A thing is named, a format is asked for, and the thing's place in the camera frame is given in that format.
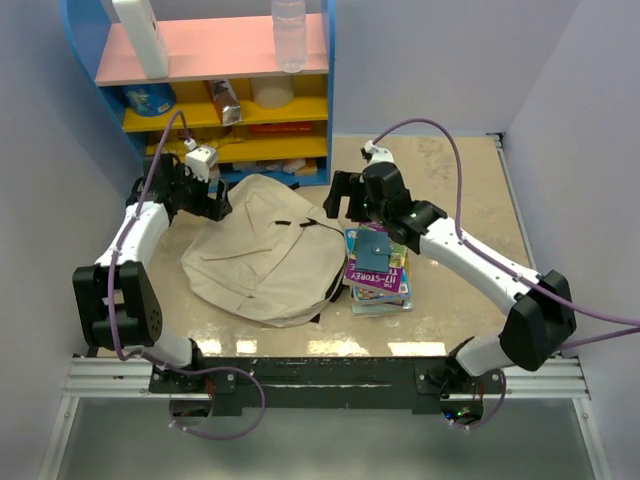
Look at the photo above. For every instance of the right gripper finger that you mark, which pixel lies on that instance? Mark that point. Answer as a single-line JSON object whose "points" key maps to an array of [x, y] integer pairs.
{"points": [[341, 186], [357, 209]]}

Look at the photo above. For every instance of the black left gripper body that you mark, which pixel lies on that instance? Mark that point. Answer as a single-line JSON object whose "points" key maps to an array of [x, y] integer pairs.
{"points": [[192, 192]]}

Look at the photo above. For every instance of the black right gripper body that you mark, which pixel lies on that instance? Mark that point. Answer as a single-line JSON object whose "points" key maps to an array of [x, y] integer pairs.
{"points": [[376, 212]]}

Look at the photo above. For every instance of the beige student backpack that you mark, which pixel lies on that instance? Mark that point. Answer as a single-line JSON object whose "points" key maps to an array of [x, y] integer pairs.
{"points": [[276, 259]]}

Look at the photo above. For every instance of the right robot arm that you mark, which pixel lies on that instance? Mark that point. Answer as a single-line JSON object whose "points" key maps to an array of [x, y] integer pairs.
{"points": [[538, 320]]}

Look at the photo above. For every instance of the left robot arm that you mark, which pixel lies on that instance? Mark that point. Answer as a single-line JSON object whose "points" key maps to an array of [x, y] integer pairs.
{"points": [[117, 305]]}

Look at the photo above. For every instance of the yellow snack packet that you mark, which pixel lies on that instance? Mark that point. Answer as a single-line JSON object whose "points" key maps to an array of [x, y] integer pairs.
{"points": [[179, 148]]}

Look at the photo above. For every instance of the purple treehouse book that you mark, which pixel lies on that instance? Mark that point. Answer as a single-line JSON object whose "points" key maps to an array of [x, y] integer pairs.
{"points": [[375, 262]]}

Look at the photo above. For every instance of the orange flat box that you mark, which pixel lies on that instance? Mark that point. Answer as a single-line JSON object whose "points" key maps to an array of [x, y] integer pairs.
{"points": [[284, 128]]}

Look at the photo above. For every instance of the brown silver snack packet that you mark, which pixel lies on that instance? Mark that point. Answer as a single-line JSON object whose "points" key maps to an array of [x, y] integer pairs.
{"points": [[225, 101]]}

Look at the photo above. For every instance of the blue snack cup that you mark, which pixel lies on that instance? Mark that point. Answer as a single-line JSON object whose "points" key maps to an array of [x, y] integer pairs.
{"points": [[150, 100]]}

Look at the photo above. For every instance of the colourful wooden shelf unit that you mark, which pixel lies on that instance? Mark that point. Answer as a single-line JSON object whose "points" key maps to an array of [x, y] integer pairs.
{"points": [[233, 48]]}

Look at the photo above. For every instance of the white round container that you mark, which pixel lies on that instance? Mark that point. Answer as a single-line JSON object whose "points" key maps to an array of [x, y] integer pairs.
{"points": [[272, 92]]}

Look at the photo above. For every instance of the clear plastic water bottle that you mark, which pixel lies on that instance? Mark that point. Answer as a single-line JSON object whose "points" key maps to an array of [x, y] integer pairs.
{"points": [[289, 33]]}

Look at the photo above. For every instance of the white rectangular bottle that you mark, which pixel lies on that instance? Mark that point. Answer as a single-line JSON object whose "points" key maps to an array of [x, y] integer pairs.
{"points": [[140, 24]]}

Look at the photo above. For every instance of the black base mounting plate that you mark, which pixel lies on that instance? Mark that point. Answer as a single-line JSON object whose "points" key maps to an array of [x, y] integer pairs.
{"points": [[416, 384]]}

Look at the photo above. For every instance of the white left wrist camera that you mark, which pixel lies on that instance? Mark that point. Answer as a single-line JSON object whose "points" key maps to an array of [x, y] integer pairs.
{"points": [[200, 161]]}

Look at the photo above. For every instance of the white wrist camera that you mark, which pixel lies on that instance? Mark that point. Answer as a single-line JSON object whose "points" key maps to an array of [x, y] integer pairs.
{"points": [[200, 161], [373, 153]]}

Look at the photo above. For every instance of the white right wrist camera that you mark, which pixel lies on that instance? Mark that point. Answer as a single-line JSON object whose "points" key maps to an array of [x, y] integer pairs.
{"points": [[373, 153]]}

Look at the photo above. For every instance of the aluminium rail frame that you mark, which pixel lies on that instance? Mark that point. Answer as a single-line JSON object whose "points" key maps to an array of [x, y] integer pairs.
{"points": [[110, 426]]}

